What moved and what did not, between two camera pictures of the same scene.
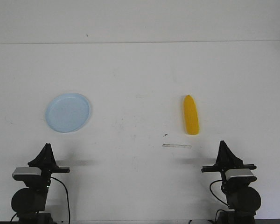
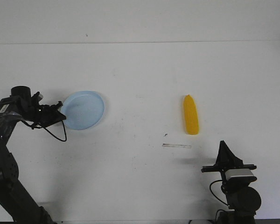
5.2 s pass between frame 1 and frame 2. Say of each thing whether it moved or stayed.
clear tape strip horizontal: stayed
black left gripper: moved
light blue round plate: moved
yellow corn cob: stayed
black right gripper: stayed
